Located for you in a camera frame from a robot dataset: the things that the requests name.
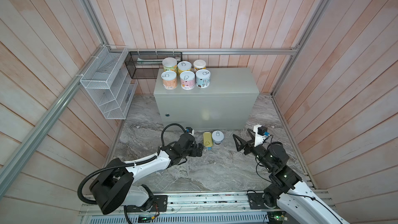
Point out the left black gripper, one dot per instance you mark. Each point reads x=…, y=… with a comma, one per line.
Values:
x=194, y=153

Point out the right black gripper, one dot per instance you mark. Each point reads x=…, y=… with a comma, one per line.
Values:
x=244, y=143

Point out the gold sardine tin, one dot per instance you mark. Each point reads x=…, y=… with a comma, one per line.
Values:
x=207, y=140

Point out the teal label can back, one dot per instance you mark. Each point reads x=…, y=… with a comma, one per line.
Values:
x=217, y=137

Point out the pink label can front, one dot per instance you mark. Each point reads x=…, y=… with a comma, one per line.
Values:
x=187, y=80

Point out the blue label can front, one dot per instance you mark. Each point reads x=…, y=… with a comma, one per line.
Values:
x=202, y=78

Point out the orange label can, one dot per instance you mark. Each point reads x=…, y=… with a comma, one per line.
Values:
x=169, y=80

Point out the yellow label can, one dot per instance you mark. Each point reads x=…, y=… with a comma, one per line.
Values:
x=169, y=64

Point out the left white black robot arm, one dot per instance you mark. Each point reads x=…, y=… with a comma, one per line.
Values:
x=112, y=186

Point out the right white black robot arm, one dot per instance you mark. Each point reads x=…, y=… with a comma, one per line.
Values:
x=287, y=190

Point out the grey metal cabinet box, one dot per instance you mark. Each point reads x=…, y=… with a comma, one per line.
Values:
x=225, y=105

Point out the black mesh basket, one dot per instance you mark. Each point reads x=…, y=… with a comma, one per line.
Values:
x=146, y=64

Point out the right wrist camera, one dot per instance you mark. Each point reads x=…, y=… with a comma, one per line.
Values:
x=261, y=134

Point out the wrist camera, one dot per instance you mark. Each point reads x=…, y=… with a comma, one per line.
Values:
x=190, y=131
x=261, y=134

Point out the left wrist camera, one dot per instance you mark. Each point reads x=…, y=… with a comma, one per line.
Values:
x=190, y=131

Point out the aluminium front rail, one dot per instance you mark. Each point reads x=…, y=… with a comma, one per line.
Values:
x=208, y=202

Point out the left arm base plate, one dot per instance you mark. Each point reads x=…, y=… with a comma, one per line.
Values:
x=157, y=203

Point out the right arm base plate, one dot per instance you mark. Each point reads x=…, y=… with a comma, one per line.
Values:
x=256, y=200

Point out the aluminium back frame rail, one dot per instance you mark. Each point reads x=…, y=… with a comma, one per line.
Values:
x=214, y=51

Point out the white wire mesh shelf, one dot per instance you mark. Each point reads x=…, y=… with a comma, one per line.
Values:
x=109, y=83

